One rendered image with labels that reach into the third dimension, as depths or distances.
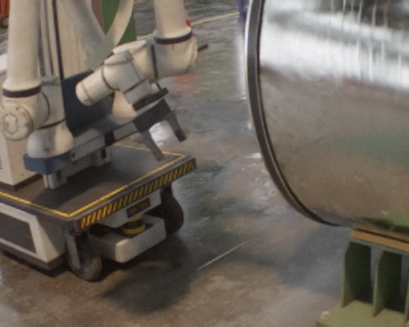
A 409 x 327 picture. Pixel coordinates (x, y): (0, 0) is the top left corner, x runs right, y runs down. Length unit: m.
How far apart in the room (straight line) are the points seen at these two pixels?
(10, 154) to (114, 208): 0.53
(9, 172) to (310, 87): 1.46
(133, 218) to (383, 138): 1.29
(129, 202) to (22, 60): 0.74
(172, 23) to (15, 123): 0.79
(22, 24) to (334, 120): 1.08
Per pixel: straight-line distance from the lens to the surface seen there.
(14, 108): 2.45
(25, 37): 2.42
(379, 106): 1.84
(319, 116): 1.97
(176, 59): 2.93
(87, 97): 2.37
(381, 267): 2.29
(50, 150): 2.66
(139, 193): 2.83
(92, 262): 2.78
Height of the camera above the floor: 1.34
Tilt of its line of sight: 20 degrees down
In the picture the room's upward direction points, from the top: 7 degrees counter-clockwise
